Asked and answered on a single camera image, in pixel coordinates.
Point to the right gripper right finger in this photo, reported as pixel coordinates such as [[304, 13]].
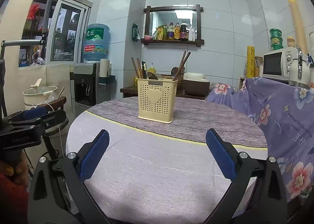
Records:
[[256, 193]]

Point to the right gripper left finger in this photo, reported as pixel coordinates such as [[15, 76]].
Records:
[[58, 193]]

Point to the brown wooden chopstick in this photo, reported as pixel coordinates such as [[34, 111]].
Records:
[[135, 68], [180, 66], [140, 68], [186, 58]]

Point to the dark chopstick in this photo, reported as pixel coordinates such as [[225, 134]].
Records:
[[143, 65]]

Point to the shiny steel spoon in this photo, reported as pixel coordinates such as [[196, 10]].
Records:
[[151, 76]]

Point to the wooden handled spoon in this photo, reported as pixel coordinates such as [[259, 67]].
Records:
[[174, 71]]

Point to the white pot with lid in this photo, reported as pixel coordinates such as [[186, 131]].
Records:
[[37, 95]]

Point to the black white water dispenser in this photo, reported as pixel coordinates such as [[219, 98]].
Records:
[[88, 90]]

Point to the purple floral cloth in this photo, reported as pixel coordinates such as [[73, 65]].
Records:
[[285, 115]]

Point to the purple striped tablecloth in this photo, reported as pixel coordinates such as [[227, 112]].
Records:
[[162, 173]]

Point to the blue water jug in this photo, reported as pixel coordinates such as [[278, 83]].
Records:
[[96, 42]]

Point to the dark wooden side table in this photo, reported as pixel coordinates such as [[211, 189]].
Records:
[[132, 91]]

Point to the brown white rice cooker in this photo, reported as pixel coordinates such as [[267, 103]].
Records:
[[195, 84]]

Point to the white microwave oven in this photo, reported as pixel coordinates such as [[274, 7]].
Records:
[[276, 64]]

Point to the yellow paper roll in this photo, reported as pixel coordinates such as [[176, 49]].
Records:
[[250, 62]]

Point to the cream perforated utensil holder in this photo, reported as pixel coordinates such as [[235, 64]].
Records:
[[156, 99]]

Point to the white electric kettle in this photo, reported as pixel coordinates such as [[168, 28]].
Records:
[[299, 71]]

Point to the yellow soap bottle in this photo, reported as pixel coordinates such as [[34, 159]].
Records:
[[152, 69]]

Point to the green stacked containers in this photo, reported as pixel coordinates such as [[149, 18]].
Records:
[[276, 38]]

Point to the tall stack paper cups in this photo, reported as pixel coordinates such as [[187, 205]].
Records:
[[299, 26]]

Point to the dark wooden wall shelf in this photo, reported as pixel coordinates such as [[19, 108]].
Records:
[[173, 24]]

